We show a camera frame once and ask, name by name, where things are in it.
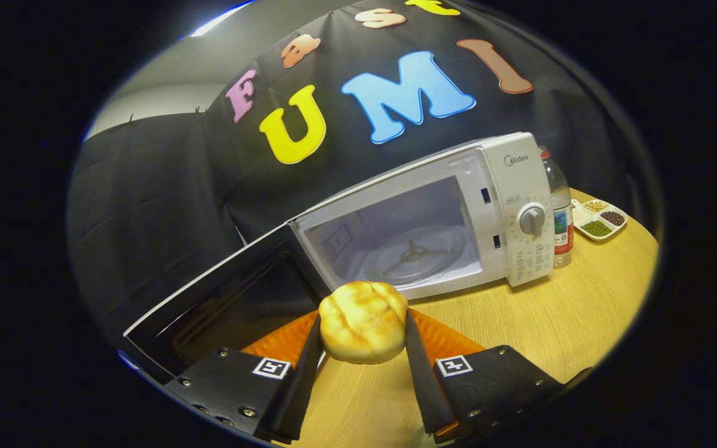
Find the golden bread bun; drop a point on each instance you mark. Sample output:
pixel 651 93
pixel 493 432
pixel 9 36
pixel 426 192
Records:
pixel 361 320

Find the white microwave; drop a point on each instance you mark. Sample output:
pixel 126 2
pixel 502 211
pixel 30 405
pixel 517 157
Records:
pixel 520 186

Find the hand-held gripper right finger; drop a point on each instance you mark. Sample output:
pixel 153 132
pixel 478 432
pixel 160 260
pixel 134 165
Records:
pixel 424 386

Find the clear plastic water bottle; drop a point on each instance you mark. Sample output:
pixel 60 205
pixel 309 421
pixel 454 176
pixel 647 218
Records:
pixel 562 211

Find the white divided dish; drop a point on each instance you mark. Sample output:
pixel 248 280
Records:
pixel 582 214

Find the pile of yellow beans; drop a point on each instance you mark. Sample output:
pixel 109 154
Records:
pixel 595 206

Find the glass microwave turntable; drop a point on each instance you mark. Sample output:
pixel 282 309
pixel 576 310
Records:
pixel 396 270

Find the pile of green beans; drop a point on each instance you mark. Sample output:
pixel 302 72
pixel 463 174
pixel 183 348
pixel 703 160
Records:
pixel 596 228

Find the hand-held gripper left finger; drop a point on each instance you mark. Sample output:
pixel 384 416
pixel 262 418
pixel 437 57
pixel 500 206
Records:
pixel 299 392

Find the pile of red beans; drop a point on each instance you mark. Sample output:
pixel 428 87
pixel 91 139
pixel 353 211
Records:
pixel 612 218

